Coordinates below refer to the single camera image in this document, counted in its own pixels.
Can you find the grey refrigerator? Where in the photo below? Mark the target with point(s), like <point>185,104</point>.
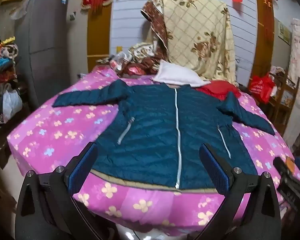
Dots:
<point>47,42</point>

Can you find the red shopping bag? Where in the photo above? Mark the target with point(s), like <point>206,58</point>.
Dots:
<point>261,87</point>

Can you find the white plastic bag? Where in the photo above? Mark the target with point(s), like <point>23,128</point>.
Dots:
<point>12,103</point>

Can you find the pink floral bed sheet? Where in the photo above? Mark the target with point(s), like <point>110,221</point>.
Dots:
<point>52,135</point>

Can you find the teal quilted jacket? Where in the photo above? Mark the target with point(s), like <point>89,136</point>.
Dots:
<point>152,140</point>

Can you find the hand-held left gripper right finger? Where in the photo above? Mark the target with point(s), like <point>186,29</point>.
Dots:
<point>215,170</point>

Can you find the white pillow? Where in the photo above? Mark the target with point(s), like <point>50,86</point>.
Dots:
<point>177,76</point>

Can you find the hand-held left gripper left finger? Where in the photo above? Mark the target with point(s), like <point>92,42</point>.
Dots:
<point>81,166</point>

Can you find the red ruffled pillow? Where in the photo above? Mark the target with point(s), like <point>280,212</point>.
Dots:
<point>217,88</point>

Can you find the small wall poster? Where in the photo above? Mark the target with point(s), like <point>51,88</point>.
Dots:
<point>285,33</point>

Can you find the beige floral quilt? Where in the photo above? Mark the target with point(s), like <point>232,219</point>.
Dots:
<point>197,35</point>

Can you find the clear plastic wrappers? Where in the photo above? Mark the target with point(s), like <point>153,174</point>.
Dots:
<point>118,61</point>

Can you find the pile of colourful clothes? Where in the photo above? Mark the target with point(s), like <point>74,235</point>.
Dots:
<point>2,60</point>

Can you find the wooden shelf rack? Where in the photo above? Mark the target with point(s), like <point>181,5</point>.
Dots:
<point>286,100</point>

